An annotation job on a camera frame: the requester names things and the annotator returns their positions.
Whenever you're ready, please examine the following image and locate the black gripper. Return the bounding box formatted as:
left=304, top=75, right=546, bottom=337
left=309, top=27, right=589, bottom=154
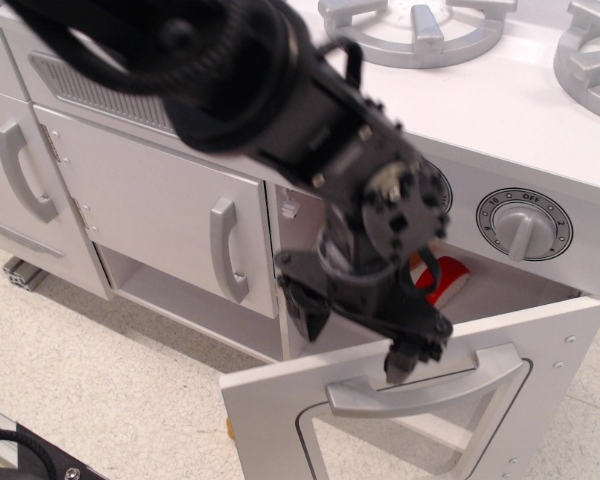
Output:
left=274, top=247, right=453, bottom=385

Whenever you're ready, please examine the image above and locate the white toy oven door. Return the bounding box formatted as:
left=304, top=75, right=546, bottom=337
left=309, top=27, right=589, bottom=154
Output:
left=220, top=296, right=600, bottom=479

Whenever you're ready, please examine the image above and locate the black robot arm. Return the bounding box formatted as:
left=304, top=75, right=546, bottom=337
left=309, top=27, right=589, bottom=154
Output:
left=12, top=1, right=452, bottom=384

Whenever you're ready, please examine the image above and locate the grey middle oven knob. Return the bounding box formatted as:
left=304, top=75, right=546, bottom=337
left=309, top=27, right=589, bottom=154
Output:
left=426, top=161, right=453, bottom=213

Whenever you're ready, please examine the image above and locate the grey oven knob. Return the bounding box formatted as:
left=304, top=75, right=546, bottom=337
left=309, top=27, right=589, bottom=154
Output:
left=426, top=161, right=453, bottom=213
left=476, top=187, right=574, bottom=262

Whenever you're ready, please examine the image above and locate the grey right oven knob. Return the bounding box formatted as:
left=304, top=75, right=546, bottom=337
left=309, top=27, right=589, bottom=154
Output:
left=476, top=187, right=574, bottom=262

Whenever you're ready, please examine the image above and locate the red white toy sushi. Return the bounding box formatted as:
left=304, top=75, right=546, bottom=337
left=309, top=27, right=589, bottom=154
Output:
left=411, top=255, right=471, bottom=308

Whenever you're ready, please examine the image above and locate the yellow toy chicken drumstick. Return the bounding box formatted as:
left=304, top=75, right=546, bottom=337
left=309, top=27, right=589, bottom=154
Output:
left=226, top=417, right=235, bottom=441

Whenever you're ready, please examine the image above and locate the white cabinet door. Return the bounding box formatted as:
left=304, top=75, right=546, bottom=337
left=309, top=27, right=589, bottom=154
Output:
left=34, top=106, right=277, bottom=317

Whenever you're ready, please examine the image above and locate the white toy kitchen body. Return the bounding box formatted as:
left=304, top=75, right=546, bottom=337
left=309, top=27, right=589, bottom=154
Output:
left=0, top=1, right=600, bottom=366

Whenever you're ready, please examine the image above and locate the silver left stove burner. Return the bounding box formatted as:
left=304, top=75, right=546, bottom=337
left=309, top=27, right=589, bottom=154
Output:
left=318, top=1, right=518, bottom=69

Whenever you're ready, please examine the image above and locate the silver stove burner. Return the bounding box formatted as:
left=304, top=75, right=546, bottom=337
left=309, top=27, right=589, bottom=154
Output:
left=553, top=1, right=600, bottom=116
left=318, top=1, right=518, bottom=69

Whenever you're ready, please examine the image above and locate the grey vent grille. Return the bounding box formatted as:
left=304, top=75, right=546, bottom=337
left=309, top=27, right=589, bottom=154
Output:
left=29, top=52, right=175, bottom=134

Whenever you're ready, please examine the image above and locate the silver right stove burner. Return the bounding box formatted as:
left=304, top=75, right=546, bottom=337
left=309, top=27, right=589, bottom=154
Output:
left=553, top=1, right=600, bottom=116

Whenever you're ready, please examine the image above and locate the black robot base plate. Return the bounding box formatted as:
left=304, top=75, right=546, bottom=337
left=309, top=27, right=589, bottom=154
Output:
left=0, top=424, right=105, bottom=479

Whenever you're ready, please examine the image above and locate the aluminium frame extrusion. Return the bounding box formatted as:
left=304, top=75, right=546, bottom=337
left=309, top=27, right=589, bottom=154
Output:
left=2, top=257, right=48, bottom=292

